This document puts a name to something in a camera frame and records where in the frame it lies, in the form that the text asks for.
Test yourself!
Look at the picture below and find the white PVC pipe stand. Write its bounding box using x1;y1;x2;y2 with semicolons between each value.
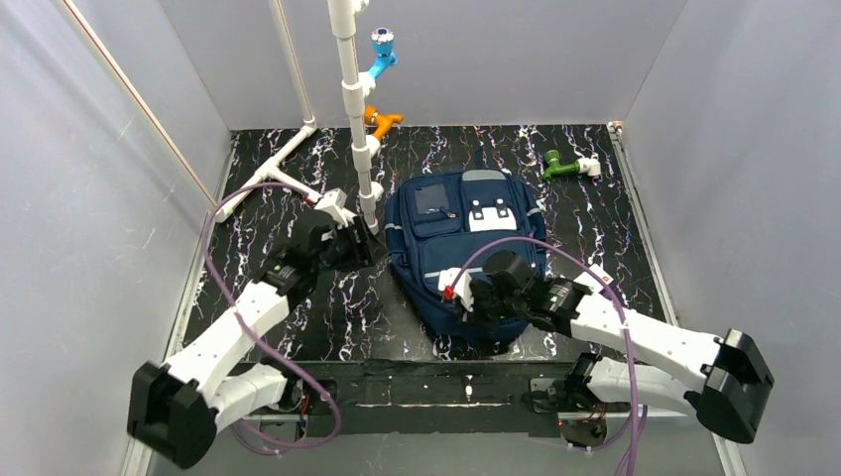
213;0;386;236

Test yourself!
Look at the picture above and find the purple cable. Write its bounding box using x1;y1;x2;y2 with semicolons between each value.
200;182;344;458
446;236;649;476

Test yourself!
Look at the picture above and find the small card box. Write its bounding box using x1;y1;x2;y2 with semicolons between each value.
574;264;614;294

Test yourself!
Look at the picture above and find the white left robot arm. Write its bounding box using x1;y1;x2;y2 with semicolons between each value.
127;209;375;469

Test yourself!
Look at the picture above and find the green tap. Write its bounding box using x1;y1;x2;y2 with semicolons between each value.
542;150;581;180

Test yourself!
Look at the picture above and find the navy blue student backpack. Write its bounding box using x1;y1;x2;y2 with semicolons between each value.
383;148;547;342

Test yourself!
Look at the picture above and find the blue tap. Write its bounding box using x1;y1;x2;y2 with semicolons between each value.
367;27;398;80

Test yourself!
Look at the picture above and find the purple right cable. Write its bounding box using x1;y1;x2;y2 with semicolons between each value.
446;236;649;476

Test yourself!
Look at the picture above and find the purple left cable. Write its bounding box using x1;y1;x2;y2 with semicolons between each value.
200;182;344;458

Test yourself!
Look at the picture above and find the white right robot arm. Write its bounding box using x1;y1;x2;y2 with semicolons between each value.
442;250;775;444

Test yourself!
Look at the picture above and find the orange tap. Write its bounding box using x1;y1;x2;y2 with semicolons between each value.
363;105;404;141

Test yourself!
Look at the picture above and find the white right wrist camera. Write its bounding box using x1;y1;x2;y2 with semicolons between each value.
437;268;474;311

